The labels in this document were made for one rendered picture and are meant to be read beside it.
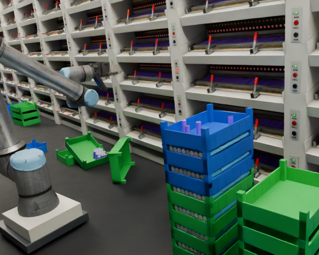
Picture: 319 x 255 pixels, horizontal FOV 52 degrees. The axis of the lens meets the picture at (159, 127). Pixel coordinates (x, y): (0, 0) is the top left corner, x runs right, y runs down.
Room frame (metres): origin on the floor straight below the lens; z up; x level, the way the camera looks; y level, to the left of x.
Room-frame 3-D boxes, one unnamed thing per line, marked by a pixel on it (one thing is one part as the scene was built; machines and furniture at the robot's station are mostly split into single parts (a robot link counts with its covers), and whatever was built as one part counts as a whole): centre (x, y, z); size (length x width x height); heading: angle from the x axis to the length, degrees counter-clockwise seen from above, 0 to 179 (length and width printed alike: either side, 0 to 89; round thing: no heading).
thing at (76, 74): (1.83, 0.45, 0.68); 0.12 x 0.09 x 0.10; 126
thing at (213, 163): (1.16, -0.18, 0.44); 0.30 x 0.20 x 0.08; 135
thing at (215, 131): (1.16, -0.18, 0.52); 0.30 x 0.20 x 0.08; 135
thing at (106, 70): (1.93, 0.31, 0.68); 0.12 x 0.08 x 0.09; 126
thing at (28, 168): (1.43, 0.62, 0.31); 0.17 x 0.15 x 0.18; 43
